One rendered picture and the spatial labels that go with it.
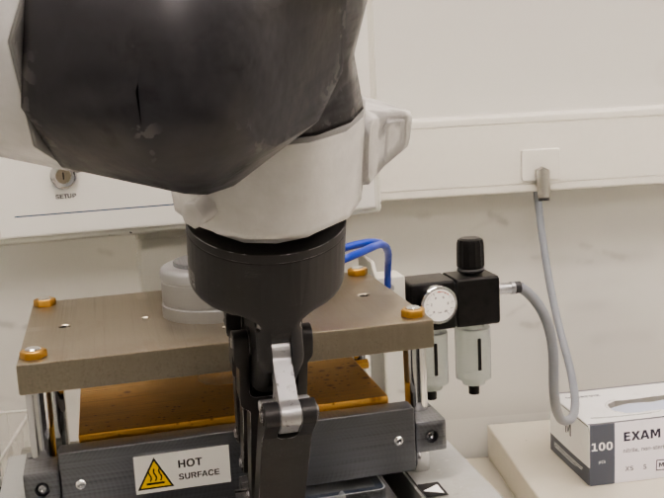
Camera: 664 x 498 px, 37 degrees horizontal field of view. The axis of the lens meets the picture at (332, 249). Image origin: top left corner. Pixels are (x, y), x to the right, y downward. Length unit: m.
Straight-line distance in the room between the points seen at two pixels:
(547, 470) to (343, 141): 0.87
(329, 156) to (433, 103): 0.89
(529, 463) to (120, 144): 0.99
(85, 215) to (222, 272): 0.41
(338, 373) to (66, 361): 0.20
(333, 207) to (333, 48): 0.09
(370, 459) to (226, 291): 0.26
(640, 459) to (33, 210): 0.73
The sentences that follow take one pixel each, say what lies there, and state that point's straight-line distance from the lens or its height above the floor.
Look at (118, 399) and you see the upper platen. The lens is 0.72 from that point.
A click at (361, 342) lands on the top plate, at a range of 0.66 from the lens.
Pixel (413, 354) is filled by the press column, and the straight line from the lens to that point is 0.68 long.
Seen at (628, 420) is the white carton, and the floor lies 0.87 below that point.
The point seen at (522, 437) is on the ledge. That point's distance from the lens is 1.34.
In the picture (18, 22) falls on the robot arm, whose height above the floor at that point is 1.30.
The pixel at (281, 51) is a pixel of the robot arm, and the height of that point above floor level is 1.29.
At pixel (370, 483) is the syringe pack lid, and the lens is 0.69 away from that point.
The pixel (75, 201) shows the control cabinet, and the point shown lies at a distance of 0.84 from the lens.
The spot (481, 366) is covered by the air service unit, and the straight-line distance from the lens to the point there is 0.93.
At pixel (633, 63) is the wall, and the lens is 1.38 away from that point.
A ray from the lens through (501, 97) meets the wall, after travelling 1.32.
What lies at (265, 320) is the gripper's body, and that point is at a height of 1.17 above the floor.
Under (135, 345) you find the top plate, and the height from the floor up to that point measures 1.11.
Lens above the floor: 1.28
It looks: 10 degrees down
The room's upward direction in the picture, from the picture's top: 3 degrees counter-clockwise
